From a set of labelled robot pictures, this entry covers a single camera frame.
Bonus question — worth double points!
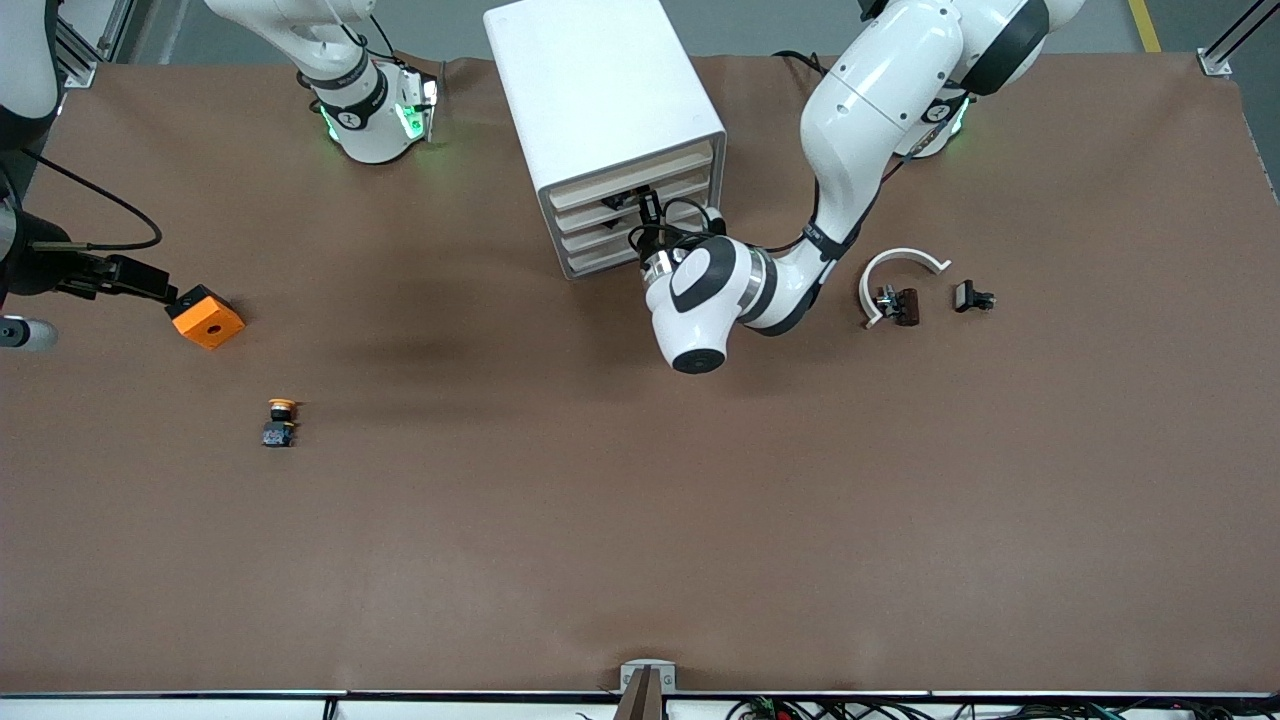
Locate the white notched cabinet drawer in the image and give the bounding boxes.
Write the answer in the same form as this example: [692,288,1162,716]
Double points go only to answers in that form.
[550,165,717,235]

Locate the yellow mushroom push button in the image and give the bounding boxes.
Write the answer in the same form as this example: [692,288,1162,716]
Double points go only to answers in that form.
[262,398,300,449]

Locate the brown table mat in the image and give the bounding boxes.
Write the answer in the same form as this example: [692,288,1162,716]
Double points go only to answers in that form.
[0,52,1280,696]

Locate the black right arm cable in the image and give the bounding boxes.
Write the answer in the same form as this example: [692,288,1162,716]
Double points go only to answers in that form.
[18,148,164,251]

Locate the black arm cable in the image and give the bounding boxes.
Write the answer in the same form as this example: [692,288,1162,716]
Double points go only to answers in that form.
[655,95,966,256]
[18,148,164,251]

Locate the orange black button enclosure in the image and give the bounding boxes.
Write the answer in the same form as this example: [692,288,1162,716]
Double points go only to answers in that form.
[165,284,247,352]

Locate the black base cable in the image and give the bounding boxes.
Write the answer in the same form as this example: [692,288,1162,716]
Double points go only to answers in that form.
[772,48,836,83]

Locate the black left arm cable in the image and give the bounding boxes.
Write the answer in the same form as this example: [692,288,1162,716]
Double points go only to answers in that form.
[655,95,966,256]

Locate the white half-ring pipe clamp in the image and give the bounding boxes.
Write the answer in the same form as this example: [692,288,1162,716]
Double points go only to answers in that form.
[858,247,952,330]

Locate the grey metal bracket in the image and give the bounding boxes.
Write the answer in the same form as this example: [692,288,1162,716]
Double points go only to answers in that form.
[619,659,678,693]

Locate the brown camera post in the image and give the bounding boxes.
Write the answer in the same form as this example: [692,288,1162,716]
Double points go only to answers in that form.
[612,667,666,720]

